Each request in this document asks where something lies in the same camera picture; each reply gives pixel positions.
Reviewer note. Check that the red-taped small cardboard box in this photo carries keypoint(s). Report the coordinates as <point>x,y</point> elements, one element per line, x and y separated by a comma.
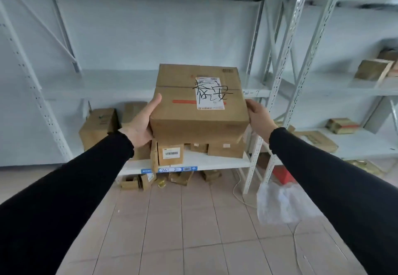
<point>342,125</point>

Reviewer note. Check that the person's left forearm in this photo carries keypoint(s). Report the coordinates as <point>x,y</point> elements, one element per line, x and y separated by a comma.
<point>59,203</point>

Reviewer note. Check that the large labelled cardboard box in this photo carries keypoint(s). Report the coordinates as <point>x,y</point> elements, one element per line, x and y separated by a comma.
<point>186,110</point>

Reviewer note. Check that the person's left thumb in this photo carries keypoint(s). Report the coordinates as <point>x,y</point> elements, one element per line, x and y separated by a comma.
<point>151,105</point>

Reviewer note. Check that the crumpled brown cardboard piece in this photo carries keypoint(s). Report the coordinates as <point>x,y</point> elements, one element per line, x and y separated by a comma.
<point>181,178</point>
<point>211,175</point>

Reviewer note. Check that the person's right hand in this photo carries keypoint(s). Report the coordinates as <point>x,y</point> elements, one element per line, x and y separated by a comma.
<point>259,118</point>

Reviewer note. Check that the person's right forearm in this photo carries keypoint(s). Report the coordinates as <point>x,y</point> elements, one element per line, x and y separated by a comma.
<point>339,197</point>

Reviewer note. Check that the gold foil packet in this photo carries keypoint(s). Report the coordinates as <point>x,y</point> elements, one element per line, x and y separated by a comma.
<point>367,166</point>
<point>161,182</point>

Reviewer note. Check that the clear plastic bag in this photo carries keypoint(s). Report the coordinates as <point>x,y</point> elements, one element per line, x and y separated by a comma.
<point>284,203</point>

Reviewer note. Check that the red box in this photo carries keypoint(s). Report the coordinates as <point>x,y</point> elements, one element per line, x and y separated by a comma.
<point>283,175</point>

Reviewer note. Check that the flat brown cardboard box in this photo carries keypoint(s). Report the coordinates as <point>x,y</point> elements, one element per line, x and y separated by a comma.
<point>226,150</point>

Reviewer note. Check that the person's left hand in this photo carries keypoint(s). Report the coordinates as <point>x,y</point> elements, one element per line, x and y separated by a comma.
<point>139,128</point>

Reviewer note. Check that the small brown cardboard box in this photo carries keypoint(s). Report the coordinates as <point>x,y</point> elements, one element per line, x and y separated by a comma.
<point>199,147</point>

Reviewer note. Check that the small barcode-labelled cardboard box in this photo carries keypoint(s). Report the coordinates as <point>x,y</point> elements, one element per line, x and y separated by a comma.
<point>169,155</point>

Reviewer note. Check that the small white-labelled cardboard box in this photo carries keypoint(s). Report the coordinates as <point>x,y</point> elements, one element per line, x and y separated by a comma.
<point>146,179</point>

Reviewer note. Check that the person's right thumb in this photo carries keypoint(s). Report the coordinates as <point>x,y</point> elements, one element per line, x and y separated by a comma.
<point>252,105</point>

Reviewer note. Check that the olive cardboard box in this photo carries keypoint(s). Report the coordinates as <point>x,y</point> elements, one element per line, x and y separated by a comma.
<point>373,70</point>

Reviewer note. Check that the plain brown cardboard box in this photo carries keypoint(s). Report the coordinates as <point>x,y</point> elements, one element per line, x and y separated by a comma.
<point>98,127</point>

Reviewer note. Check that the blue shelf label strip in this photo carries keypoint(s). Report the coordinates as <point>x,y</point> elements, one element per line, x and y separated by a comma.
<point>169,169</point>

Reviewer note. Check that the white metal shelving rack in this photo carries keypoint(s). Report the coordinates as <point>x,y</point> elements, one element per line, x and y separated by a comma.
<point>342,88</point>
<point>93,82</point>

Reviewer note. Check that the open small cardboard box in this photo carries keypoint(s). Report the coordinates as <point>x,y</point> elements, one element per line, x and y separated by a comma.
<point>129,183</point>

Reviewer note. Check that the flat brown paper parcel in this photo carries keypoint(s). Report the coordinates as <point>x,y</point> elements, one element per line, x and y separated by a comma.
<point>317,140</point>

